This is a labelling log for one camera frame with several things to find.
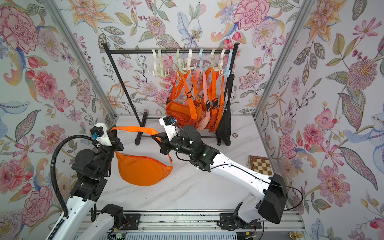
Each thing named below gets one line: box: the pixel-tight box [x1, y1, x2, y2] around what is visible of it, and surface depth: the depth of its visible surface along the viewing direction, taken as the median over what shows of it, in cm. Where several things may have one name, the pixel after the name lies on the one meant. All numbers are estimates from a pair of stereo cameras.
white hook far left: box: [147, 48, 161, 77], surface depth 76 cm
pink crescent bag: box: [195, 69, 211, 131], surface depth 86 cm
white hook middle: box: [187, 48, 197, 74], surface depth 78 cm
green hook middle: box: [173, 48, 188, 74], surface depth 78 cm
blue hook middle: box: [194, 48, 209, 74], surface depth 79 cm
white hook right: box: [219, 48, 227, 75], surface depth 73 cm
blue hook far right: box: [219, 48, 233, 77], surface depth 75 cm
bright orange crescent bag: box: [110, 126, 173, 187], surface depth 77 cm
